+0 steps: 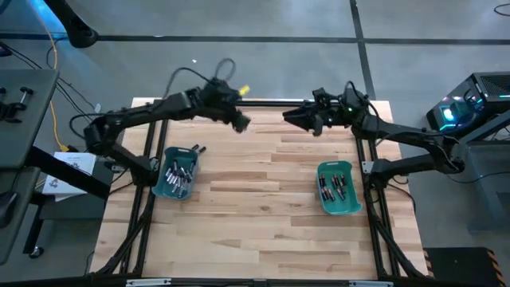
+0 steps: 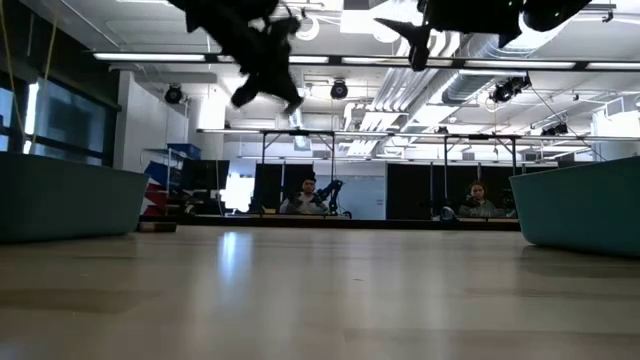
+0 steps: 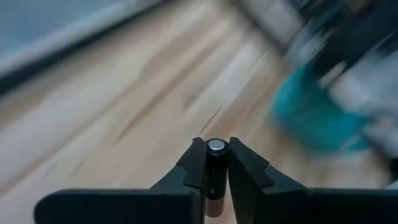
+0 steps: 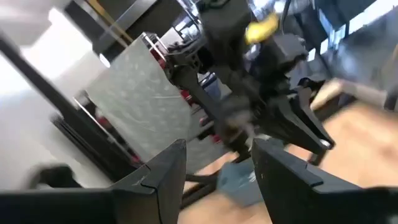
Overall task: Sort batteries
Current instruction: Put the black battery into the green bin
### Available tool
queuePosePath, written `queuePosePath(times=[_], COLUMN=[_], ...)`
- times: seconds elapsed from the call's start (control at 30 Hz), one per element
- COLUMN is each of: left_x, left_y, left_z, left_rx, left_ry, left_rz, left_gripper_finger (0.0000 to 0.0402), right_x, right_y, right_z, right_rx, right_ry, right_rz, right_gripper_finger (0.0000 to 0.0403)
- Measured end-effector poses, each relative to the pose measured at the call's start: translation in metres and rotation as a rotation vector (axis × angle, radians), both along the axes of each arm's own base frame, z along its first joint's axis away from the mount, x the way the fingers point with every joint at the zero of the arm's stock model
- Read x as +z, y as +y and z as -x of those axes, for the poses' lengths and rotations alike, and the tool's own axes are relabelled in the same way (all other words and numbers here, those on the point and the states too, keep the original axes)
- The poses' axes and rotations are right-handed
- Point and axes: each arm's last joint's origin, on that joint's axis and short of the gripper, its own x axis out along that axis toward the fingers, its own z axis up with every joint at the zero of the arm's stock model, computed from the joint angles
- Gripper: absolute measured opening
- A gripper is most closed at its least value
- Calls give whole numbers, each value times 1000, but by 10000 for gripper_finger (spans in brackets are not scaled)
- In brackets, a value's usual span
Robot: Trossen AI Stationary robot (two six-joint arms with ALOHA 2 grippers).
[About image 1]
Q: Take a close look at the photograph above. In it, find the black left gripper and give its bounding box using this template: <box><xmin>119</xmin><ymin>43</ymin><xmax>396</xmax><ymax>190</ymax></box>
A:
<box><xmin>201</xmin><ymin>77</ymin><xmax>252</xmax><ymax>122</ymax></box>

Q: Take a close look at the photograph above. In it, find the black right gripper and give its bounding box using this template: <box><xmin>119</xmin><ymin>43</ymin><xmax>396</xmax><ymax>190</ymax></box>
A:
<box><xmin>281</xmin><ymin>88</ymin><xmax>371</xmax><ymax>137</ymax></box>

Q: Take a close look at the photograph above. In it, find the teal plastic bin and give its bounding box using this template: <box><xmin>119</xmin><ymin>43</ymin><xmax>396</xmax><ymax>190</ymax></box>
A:
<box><xmin>151</xmin><ymin>146</ymin><xmax>200</xmax><ymax>201</ymax></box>
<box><xmin>316</xmin><ymin>159</ymin><xmax>363</xmax><ymax>216</ymax></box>

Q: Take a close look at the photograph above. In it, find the white paper sheet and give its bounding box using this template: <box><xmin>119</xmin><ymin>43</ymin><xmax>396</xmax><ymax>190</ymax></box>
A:
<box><xmin>41</xmin><ymin>152</ymin><xmax>98</xmax><ymax>197</ymax></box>

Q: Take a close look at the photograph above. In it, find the black stand base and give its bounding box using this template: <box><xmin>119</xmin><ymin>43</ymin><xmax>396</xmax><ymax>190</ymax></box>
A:
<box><xmin>42</xmin><ymin>0</ymin><xmax>100</xmax><ymax>49</ymax></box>

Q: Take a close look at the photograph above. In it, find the grey side table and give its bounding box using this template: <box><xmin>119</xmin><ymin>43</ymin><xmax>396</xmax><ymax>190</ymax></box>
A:
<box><xmin>0</xmin><ymin>69</ymin><xmax>112</xmax><ymax>200</ymax></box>

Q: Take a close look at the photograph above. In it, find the black PC tower with lights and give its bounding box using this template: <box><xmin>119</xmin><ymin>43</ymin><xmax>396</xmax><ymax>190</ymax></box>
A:
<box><xmin>425</xmin><ymin>70</ymin><xmax>510</xmax><ymax>140</ymax></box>

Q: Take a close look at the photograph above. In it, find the black metal clamp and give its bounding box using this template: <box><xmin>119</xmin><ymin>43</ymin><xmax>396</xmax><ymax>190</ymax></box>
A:
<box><xmin>18</xmin><ymin>85</ymin><xmax>35</xmax><ymax>106</ymax></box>
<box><xmin>0</xmin><ymin>101</ymin><xmax>27</xmax><ymax>123</ymax></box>

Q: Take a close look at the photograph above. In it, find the grey metal stand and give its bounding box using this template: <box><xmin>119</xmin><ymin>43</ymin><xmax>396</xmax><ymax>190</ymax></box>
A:
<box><xmin>439</xmin><ymin>109</ymin><xmax>510</xmax><ymax>234</ymax></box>

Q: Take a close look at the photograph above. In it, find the black hazard-striped mat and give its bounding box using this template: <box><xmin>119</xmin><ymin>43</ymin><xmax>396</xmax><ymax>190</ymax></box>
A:
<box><xmin>422</xmin><ymin>246</ymin><xmax>508</xmax><ymax>287</ymax></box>

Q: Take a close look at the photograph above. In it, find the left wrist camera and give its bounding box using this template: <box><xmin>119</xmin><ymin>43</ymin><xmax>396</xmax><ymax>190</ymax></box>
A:
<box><xmin>233</xmin><ymin>112</ymin><xmax>253</xmax><ymax>135</ymax></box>

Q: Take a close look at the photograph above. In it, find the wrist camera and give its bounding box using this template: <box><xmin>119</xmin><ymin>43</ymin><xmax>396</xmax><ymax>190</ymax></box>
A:
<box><xmin>312</xmin><ymin>87</ymin><xmax>340</xmax><ymax>106</ymax></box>
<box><xmin>233</xmin><ymin>112</ymin><xmax>253</xmax><ymax>135</ymax></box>

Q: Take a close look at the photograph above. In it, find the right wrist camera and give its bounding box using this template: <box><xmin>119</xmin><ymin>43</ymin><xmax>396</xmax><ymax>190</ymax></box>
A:
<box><xmin>312</xmin><ymin>87</ymin><xmax>340</xmax><ymax>106</ymax></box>

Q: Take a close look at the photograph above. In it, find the black aluminium rig frame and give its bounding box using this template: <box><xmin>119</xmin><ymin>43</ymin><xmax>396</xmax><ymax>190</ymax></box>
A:
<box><xmin>88</xmin><ymin>97</ymin><xmax>430</xmax><ymax>287</ymax></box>

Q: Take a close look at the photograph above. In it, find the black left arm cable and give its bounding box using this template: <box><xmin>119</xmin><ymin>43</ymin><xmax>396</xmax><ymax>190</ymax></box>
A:
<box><xmin>69</xmin><ymin>57</ymin><xmax>237</xmax><ymax>140</ymax></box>

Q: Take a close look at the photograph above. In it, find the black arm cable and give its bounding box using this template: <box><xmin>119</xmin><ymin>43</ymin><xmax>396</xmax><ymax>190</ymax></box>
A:
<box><xmin>343</xmin><ymin>80</ymin><xmax>382</xmax><ymax>141</ymax></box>
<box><xmin>69</xmin><ymin>57</ymin><xmax>237</xmax><ymax>140</ymax></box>

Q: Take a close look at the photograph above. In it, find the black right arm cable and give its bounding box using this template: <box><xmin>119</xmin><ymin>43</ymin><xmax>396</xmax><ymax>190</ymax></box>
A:
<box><xmin>343</xmin><ymin>80</ymin><xmax>382</xmax><ymax>141</ymax></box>

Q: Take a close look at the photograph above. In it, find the black floor cable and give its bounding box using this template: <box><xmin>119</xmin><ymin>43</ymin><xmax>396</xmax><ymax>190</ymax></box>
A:
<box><xmin>0</xmin><ymin>39</ymin><xmax>105</xmax><ymax>129</ymax></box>

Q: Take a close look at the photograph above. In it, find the yellow cable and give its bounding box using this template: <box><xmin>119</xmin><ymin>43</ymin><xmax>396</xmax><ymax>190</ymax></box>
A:
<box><xmin>37</xmin><ymin>15</ymin><xmax>72</xmax><ymax>153</ymax></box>

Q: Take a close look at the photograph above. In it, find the silver metal bracket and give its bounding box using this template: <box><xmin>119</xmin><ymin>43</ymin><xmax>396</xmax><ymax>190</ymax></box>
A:
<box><xmin>347</xmin><ymin>280</ymin><xmax>394</xmax><ymax>287</ymax></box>
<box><xmin>124</xmin><ymin>277</ymin><xmax>173</xmax><ymax>287</ymax></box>

